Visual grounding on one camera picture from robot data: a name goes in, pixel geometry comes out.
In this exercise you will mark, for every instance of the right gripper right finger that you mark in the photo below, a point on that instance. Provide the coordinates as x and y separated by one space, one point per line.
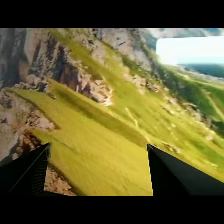
183 176

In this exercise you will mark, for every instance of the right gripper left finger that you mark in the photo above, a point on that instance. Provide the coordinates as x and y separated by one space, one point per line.
26 175

